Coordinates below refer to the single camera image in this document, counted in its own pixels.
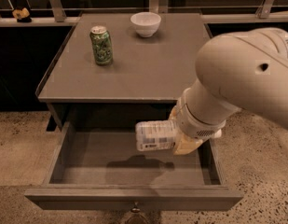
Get clear plastic water bottle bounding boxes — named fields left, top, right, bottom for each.
left=135, top=120, right=177, bottom=151

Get green soda can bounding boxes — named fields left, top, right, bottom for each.
left=89, top=25, right=113, bottom=65

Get metal drawer knob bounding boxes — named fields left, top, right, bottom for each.
left=131, top=202, right=141, bottom=213

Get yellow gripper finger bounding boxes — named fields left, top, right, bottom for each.
left=172, top=131, right=203, bottom=155
left=169, top=107, right=177, bottom=120

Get grey cabinet with top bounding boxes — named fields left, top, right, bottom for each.
left=34, top=12, right=231, bottom=133

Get white ceramic bowl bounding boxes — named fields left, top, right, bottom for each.
left=130, top=12, right=161, bottom=37

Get open grey top drawer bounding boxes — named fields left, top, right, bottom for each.
left=25, top=122, right=242, bottom=211

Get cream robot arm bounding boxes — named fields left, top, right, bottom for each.
left=170, top=27, right=288, bottom=155

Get yellow black object on ledge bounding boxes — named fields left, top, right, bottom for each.
left=12, top=7, right=32, bottom=22

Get metal window railing frame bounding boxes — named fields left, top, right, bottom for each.
left=0, top=0, right=288, bottom=26

